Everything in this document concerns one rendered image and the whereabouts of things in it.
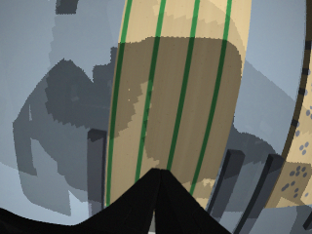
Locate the beige strip with green lines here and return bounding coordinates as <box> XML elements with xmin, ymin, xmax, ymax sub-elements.
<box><xmin>104</xmin><ymin>0</ymin><xmax>253</xmax><ymax>210</ymax></box>

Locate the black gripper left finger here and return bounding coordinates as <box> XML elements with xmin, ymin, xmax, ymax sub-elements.
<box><xmin>0</xmin><ymin>168</ymin><xmax>160</xmax><ymax>234</ymax></box>

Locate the beige speckled flat strip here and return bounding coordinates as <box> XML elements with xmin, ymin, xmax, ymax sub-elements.
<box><xmin>264</xmin><ymin>0</ymin><xmax>312</xmax><ymax>208</ymax></box>

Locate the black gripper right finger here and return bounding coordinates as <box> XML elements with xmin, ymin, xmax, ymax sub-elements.
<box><xmin>155</xmin><ymin>169</ymin><xmax>233</xmax><ymax>234</ymax></box>

